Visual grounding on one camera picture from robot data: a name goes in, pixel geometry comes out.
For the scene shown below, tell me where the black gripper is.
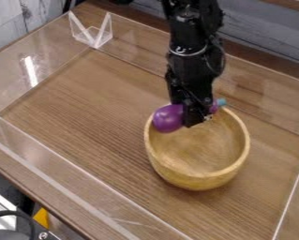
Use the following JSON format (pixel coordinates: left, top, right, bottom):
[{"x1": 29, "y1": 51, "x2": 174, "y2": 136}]
[{"x1": 166, "y1": 38, "x2": 226, "y2": 128}]

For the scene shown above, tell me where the purple toy eggplant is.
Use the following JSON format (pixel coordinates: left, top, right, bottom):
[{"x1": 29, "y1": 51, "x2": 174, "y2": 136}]
[{"x1": 152, "y1": 98, "x2": 228, "y2": 133}]

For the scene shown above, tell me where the light wooden bowl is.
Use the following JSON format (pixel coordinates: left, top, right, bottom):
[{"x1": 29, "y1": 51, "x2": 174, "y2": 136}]
[{"x1": 144, "y1": 107, "x2": 250, "y2": 191}]

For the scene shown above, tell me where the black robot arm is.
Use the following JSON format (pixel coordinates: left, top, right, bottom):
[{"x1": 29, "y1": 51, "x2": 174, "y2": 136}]
[{"x1": 162, "y1": 0, "x2": 226, "y2": 128}]

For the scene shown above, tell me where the yellow tag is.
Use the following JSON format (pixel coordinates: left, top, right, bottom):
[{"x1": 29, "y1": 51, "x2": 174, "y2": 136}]
[{"x1": 34, "y1": 208, "x2": 50, "y2": 228}]

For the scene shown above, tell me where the clear acrylic corner bracket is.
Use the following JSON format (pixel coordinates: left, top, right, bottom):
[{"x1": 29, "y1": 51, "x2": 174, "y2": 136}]
[{"x1": 69, "y1": 12, "x2": 113, "y2": 49}]

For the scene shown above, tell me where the black cable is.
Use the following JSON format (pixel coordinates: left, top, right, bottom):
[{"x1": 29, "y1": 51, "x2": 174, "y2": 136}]
[{"x1": 0, "y1": 210, "x2": 37, "y2": 240}]

